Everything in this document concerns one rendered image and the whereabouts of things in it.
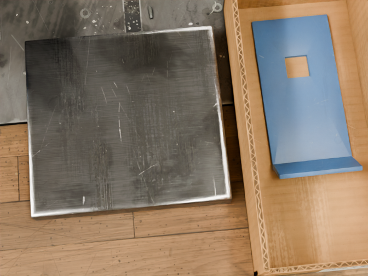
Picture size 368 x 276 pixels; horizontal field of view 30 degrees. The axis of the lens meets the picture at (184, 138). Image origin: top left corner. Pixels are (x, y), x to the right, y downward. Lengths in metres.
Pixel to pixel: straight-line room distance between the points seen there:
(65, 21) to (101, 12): 0.03
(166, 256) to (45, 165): 0.13
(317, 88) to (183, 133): 0.13
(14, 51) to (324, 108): 0.29
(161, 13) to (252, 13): 0.08
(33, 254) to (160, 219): 0.11
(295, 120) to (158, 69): 0.13
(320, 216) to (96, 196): 0.19
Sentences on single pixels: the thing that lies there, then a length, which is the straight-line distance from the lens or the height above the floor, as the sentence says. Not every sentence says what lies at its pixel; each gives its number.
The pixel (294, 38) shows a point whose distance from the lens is 0.64.
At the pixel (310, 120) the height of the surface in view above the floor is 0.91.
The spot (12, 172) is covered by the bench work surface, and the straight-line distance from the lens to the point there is 0.62.
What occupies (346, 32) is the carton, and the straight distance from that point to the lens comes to 0.66.
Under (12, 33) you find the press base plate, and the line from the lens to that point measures 0.66.
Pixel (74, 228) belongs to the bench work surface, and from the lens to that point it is 0.60.
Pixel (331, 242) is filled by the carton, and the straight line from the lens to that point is 0.60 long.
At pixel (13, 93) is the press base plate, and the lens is 0.64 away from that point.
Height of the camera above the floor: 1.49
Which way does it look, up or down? 75 degrees down
